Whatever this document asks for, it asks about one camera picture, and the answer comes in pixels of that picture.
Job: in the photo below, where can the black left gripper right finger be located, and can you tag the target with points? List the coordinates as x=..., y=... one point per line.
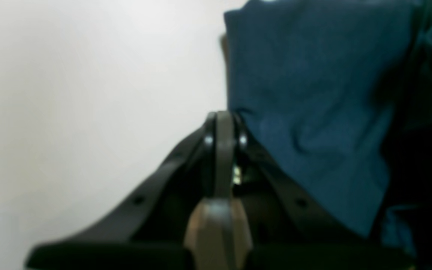
x=288, y=229

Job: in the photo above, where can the dark blue t-shirt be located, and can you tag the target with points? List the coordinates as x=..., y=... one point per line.
x=339, y=93

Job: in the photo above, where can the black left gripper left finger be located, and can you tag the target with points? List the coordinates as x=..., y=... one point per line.
x=179, y=218

